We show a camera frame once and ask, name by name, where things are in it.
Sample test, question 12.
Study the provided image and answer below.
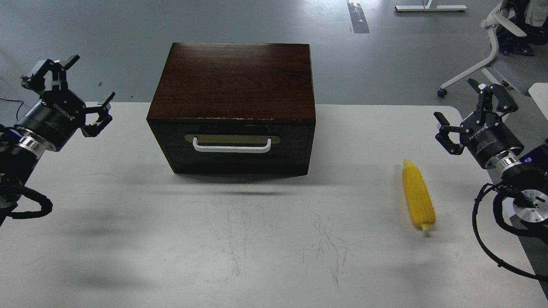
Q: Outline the white desk foot bar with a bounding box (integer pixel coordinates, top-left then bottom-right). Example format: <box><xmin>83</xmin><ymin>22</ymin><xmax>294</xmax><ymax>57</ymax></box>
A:
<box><xmin>395</xmin><ymin>0</ymin><xmax>468</xmax><ymax>12</ymax></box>

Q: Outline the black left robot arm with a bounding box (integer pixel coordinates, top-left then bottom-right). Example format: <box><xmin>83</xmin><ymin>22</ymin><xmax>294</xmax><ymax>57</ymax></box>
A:
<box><xmin>0</xmin><ymin>55</ymin><xmax>115</xmax><ymax>221</ymax></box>

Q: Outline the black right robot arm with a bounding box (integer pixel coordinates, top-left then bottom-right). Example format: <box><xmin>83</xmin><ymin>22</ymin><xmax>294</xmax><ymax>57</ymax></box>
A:
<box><xmin>434</xmin><ymin>78</ymin><xmax>547</xmax><ymax>239</ymax></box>

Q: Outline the white side table corner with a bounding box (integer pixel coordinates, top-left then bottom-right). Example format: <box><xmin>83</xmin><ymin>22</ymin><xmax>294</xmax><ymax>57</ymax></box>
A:
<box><xmin>528</xmin><ymin>83</ymin><xmax>548</xmax><ymax>120</ymax></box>

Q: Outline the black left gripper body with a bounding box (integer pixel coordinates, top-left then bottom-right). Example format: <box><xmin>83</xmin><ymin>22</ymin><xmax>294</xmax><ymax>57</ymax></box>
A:
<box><xmin>15</xmin><ymin>90</ymin><xmax>85</xmax><ymax>152</ymax></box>

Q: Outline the white office chair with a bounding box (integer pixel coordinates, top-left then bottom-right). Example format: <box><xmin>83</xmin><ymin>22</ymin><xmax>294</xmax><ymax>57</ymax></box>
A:
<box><xmin>437</xmin><ymin>0</ymin><xmax>548</xmax><ymax>97</ymax></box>

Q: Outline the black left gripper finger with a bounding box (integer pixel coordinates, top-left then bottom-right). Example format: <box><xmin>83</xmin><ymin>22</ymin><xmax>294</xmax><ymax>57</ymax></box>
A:
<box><xmin>21</xmin><ymin>55</ymin><xmax>80</xmax><ymax>95</ymax></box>
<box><xmin>80</xmin><ymin>92</ymin><xmax>116</xmax><ymax>138</ymax></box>

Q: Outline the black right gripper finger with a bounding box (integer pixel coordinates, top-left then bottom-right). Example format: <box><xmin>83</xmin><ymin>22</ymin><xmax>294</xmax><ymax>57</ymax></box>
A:
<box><xmin>467</xmin><ymin>78</ymin><xmax>518</xmax><ymax>124</ymax></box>
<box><xmin>433</xmin><ymin>112</ymin><xmax>467</xmax><ymax>155</ymax></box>

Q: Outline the dark wooden drawer cabinet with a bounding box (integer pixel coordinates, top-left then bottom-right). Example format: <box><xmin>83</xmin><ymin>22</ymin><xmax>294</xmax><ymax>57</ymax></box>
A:
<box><xmin>146</xmin><ymin>42</ymin><xmax>316</xmax><ymax>176</ymax></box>

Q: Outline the yellow corn cob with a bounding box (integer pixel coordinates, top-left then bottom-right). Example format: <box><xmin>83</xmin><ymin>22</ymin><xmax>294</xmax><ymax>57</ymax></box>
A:
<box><xmin>402</xmin><ymin>158</ymin><xmax>436</xmax><ymax>233</ymax></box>

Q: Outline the black floor tape strip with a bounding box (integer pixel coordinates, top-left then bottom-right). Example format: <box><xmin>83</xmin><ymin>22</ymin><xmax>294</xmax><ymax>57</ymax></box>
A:
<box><xmin>347</xmin><ymin>0</ymin><xmax>370</xmax><ymax>34</ymax></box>

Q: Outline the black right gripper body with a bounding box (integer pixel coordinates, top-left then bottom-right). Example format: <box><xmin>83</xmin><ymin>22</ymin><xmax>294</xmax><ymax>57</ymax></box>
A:
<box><xmin>462</xmin><ymin>113</ymin><xmax>524</xmax><ymax>169</ymax></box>

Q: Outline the wooden drawer with white handle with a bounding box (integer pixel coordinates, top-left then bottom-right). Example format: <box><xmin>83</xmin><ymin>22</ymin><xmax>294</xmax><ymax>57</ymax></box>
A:
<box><xmin>160</xmin><ymin>123</ymin><xmax>314</xmax><ymax>167</ymax></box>

